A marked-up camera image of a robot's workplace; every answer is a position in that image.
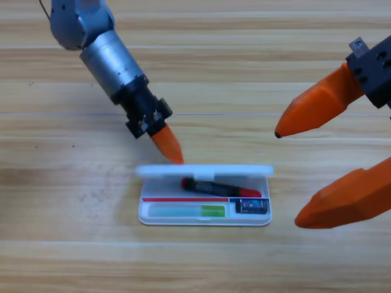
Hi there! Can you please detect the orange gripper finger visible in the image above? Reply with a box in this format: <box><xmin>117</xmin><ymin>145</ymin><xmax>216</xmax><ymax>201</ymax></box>
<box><xmin>294</xmin><ymin>156</ymin><xmax>391</xmax><ymax>230</ymax></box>

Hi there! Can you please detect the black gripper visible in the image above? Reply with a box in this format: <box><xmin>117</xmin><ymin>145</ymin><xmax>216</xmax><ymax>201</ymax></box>
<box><xmin>111</xmin><ymin>77</ymin><xmax>185</xmax><ymax>164</ymax></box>
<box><xmin>274</xmin><ymin>35</ymin><xmax>391</xmax><ymax>139</ymax></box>

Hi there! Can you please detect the white Unitree pencil case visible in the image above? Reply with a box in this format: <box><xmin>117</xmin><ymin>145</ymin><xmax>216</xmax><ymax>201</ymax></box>
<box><xmin>135</xmin><ymin>164</ymin><xmax>274</xmax><ymax>227</ymax></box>

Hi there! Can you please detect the black marker with red caps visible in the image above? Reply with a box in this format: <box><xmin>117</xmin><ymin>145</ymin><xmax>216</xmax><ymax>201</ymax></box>
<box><xmin>180</xmin><ymin>177</ymin><xmax>263</xmax><ymax>198</ymax></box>

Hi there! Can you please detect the blue and black eraser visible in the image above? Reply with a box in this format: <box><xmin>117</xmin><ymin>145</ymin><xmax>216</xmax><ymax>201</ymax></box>
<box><xmin>235</xmin><ymin>198</ymin><xmax>270</xmax><ymax>215</ymax></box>

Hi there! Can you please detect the thin arm cable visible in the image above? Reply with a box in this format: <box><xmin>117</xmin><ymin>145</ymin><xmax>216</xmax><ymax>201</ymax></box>
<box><xmin>38</xmin><ymin>0</ymin><xmax>52</xmax><ymax>21</ymax></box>

